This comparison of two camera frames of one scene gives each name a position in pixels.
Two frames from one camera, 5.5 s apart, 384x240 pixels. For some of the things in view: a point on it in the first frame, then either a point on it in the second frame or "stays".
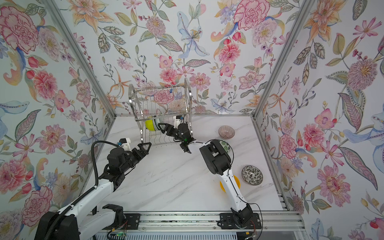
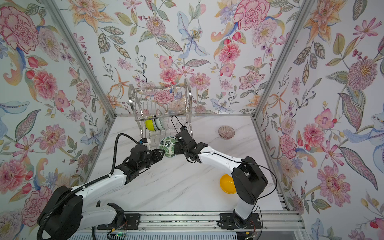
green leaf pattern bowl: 226,146 → 167,144
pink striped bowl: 226,132 stays
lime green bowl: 149,125 stays
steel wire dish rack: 167,106 stays
